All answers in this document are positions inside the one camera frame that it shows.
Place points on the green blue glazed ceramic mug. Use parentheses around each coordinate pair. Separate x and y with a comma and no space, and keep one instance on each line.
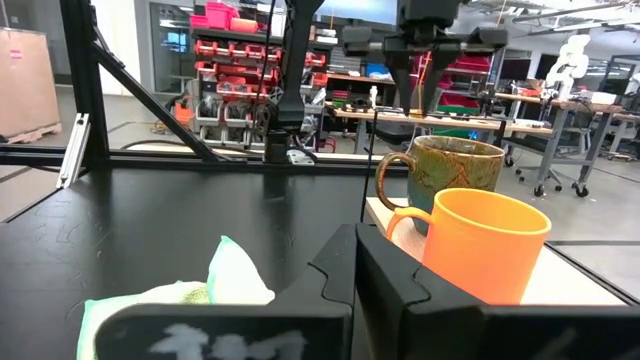
(450,170)

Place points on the wooden workbench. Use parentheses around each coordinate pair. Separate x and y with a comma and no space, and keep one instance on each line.
(450,122)

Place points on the wooden cutting board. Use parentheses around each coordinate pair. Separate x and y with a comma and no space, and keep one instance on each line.
(565,285)

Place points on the silver corner bracket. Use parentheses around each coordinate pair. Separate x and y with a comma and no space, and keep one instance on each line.
(300,157)

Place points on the gray-legged work table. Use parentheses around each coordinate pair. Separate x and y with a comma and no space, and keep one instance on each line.
(552,145)

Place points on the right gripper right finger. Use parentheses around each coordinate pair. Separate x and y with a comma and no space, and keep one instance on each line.
(390,280)

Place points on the orange plastic mug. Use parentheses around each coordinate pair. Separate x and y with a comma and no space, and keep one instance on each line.
(480,250)

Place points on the brown cardboard crate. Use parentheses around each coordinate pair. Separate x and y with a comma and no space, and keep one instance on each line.
(25,85)

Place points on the pale green-edged microfiber cloth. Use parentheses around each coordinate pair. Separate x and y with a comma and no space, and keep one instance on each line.
(235,280)

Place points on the black metal shelf frame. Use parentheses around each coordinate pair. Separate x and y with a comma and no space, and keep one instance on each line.
(369,165)

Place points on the wall display screen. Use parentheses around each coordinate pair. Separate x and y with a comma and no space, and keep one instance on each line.
(360,10)

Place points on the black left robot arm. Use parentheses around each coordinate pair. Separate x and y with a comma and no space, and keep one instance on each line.
(292,75)

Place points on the rack with red bins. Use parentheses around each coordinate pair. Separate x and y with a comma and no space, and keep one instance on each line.
(230,70)

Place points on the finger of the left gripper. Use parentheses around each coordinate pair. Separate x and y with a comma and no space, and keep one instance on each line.
(402,75)
(440,70)

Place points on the silver aluminium extrusion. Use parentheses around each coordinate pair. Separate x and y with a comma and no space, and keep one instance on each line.
(75,150)

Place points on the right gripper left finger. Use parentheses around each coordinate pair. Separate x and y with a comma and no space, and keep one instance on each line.
(330,275)

